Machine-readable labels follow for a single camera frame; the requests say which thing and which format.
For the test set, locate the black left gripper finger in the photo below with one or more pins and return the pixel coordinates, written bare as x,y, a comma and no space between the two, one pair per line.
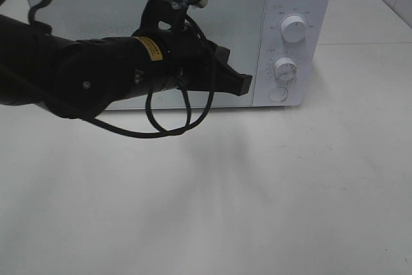
227,80

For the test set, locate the white microwave oven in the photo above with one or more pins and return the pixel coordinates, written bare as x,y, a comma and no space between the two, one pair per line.
273,47

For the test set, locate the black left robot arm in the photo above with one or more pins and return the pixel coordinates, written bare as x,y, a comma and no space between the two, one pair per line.
73,78

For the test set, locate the white microwave knob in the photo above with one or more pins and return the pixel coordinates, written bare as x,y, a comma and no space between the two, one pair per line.
293,28
285,69

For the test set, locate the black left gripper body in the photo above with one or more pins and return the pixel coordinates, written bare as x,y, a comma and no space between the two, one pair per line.
175,42

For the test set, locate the white microwave door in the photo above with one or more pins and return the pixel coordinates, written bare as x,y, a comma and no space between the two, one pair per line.
234,24

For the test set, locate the round door release button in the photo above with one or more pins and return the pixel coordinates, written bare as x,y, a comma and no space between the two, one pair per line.
278,94

